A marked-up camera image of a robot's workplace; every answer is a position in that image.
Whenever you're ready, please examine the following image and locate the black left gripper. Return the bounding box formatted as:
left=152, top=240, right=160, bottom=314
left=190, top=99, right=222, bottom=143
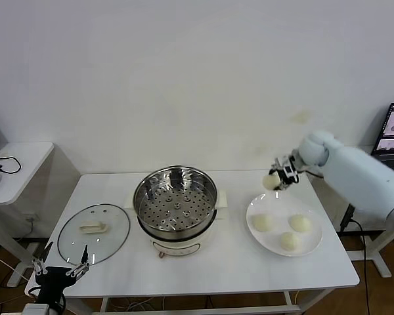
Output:
left=32, top=241, right=91, bottom=305

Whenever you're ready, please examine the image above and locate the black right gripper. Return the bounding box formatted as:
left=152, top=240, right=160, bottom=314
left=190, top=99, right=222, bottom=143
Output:
left=269, top=153, right=305, bottom=192

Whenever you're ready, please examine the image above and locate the white steamed baozi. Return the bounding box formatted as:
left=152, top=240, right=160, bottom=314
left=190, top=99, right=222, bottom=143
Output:
left=288, top=214, right=313, bottom=232
left=252, top=213, right=274, bottom=233
left=261, top=173, right=282, bottom=190
left=280, top=231, right=302, bottom=253

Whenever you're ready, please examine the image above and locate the round glass pot lid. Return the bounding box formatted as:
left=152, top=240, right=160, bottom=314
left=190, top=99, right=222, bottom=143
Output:
left=57, top=203, right=131, bottom=266

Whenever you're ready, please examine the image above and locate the stainless steel steamer basket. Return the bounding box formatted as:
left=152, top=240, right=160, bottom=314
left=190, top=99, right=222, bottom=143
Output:
left=133, top=166, right=219, bottom=232

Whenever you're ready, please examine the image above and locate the round white plate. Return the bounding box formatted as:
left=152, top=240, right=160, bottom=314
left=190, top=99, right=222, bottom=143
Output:
left=246, top=192, right=324, bottom=257

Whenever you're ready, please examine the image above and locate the white side desk with laptop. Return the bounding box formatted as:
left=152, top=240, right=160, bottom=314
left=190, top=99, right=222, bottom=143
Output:
left=336, top=144, right=394, bottom=280

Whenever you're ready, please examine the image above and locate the black cable with adapter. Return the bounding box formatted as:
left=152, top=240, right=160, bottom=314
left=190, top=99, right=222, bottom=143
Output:
left=339, top=203, right=372, bottom=315

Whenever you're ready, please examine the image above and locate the thin black looped cable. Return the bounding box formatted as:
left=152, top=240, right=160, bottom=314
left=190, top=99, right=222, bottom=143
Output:
left=0, top=156, right=22, bottom=175

